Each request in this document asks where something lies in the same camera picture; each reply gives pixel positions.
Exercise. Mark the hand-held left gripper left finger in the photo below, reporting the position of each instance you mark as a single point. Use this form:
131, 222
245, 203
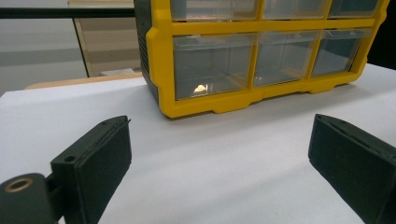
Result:
93, 168

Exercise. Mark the small yellow block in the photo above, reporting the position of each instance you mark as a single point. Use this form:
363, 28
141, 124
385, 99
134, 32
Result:
200, 88

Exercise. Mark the yellow and black organizer case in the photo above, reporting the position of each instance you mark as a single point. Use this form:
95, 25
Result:
162, 62

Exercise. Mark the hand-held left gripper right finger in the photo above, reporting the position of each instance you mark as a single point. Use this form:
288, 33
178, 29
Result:
355, 168

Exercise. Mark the black horizontal frame bar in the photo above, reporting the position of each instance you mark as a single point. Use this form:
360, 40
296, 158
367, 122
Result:
62, 13

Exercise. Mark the light wooden cabinet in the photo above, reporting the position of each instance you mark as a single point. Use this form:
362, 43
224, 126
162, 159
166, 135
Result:
106, 46

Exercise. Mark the grid of clear drawers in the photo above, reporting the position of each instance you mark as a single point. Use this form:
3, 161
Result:
286, 56

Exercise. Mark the clear plastic drawer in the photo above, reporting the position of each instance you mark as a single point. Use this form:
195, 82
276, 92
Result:
214, 68

